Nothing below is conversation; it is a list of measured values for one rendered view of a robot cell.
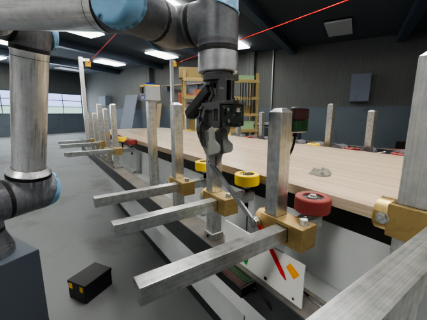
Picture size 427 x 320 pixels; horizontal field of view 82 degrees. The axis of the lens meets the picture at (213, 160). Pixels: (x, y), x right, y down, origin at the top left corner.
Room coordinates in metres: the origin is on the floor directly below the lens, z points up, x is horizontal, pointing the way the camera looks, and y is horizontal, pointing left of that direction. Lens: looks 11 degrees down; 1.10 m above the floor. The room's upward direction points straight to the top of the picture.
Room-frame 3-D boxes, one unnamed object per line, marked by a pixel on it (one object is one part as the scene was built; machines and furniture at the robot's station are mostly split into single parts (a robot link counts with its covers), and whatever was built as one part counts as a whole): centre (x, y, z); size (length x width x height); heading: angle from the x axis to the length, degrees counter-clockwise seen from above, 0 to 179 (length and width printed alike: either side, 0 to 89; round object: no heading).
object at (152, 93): (1.16, 0.29, 1.18); 0.07 x 0.07 x 0.08; 35
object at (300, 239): (0.52, -0.16, 0.85); 0.13 x 0.06 x 0.05; 35
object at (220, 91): (0.58, -0.02, 1.12); 0.09 x 0.08 x 0.12; 35
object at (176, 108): (0.94, 0.14, 0.90); 0.03 x 0.03 x 0.48; 35
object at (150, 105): (1.16, 0.29, 0.93); 0.05 x 0.04 x 0.45; 35
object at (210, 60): (0.59, -0.01, 1.20); 0.10 x 0.09 x 0.05; 125
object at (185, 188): (0.93, 0.13, 0.82); 0.13 x 0.06 x 0.05; 35
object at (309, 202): (0.55, -0.23, 0.85); 0.08 x 0.08 x 0.11
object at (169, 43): (0.63, 0.10, 1.29); 0.12 x 0.12 x 0.09; 65
